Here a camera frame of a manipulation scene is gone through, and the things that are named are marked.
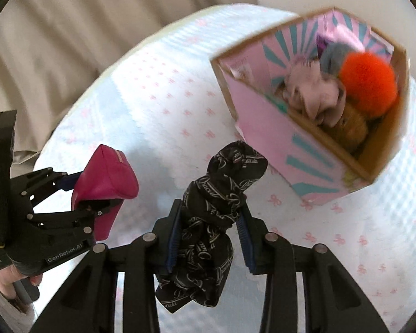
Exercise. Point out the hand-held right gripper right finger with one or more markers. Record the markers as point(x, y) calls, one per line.
point(246, 246)

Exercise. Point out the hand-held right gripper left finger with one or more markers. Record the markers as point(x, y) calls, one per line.
point(171, 246)

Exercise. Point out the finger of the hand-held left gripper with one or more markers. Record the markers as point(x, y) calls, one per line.
point(86, 211)
point(48, 180)

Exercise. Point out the magenta zip pouch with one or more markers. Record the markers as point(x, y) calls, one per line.
point(104, 177)

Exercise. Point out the black printed scrunchie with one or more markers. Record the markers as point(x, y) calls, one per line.
point(208, 208)

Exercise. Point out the pink striped cardboard box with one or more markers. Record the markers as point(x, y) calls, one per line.
point(263, 138)

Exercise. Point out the brown plush toy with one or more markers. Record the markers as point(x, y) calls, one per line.
point(353, 125)

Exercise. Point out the pale pink cloth roll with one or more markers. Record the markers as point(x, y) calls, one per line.
point(312, 86)

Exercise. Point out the orange fluffy pompom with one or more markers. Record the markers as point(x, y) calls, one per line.
point(369, 83)

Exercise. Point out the grey sock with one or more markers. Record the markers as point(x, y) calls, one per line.
point(334, 59)

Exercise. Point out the purple foil packet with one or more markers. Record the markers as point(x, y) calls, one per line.
point(336, 40)

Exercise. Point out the person's left hand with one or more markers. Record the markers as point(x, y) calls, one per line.
point(5, 281)

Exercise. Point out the beige curtain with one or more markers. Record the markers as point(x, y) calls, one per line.
point(90, 34)

